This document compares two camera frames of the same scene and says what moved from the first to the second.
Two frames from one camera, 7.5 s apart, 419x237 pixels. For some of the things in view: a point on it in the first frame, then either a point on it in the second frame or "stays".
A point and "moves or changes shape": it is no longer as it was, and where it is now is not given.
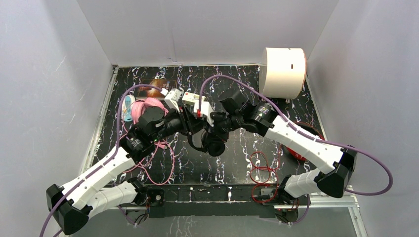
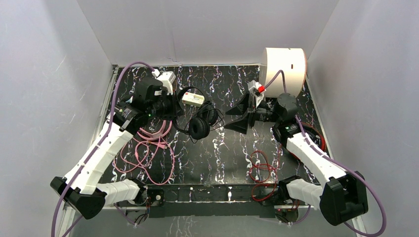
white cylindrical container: (282, 72) stays
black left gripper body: (186, 122) -> (172, 106)
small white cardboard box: (192, 98) stays
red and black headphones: (308, 129) stays
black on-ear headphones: (213, 147) moves or changes shape
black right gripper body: (223, 125) -> (262, 114)
